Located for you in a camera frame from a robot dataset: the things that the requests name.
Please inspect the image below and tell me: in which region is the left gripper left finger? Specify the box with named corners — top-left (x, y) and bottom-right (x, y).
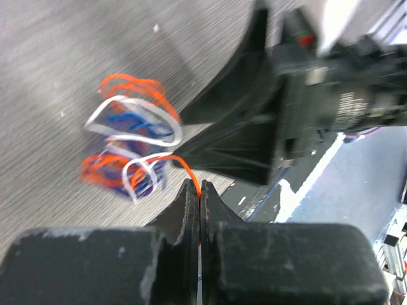
top-left (1, 180), bottom-right (199, 304)

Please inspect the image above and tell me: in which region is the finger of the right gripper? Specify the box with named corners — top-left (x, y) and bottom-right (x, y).
top-left (174, 119), bottom-right (284, 186)

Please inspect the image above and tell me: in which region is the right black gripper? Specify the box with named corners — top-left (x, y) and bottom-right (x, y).
top-left (180, 8), bottom-right (406, 159)

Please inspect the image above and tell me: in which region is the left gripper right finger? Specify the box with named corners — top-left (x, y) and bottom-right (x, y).
top-left (200, 181), bottom-right (388, 304)

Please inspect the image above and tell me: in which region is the orange wire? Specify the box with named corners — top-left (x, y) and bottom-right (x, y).
top-left (78, 73), bottom-right (202, 196)

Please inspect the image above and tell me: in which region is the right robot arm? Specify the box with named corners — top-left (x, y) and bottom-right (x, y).
top-left (176, 1), bottom-right (406, 186)

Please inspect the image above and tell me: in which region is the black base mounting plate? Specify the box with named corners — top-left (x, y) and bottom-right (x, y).
top-left (222, 127), bottom-right (406, 231)

